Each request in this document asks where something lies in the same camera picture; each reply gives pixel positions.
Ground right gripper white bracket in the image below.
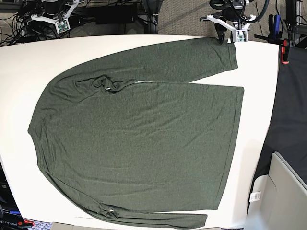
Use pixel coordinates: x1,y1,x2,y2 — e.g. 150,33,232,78
31,1,77,33

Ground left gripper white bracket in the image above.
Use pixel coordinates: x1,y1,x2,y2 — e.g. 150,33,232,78
201,14,250,44

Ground green long sleeve shirt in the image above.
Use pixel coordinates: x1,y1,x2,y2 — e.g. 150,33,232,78
28,38,244,229

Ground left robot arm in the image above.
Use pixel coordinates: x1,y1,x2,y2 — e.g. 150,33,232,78
200,0,269,45

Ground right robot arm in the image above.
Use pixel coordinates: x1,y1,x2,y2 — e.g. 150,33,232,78
31,0,80,34

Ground red clamp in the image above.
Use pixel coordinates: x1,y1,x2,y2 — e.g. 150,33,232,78
281,39,290,64

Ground dark grey mat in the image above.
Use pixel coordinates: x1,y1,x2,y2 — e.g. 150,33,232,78
255,46,307,183

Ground white plastic bin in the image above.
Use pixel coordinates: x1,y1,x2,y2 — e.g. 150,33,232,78
244,152,307,230

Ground black box red logo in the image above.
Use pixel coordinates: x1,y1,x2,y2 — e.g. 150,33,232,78
0,177,24,230

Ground blue handled tool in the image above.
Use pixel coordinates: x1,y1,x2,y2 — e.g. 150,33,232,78
273,14,280,40

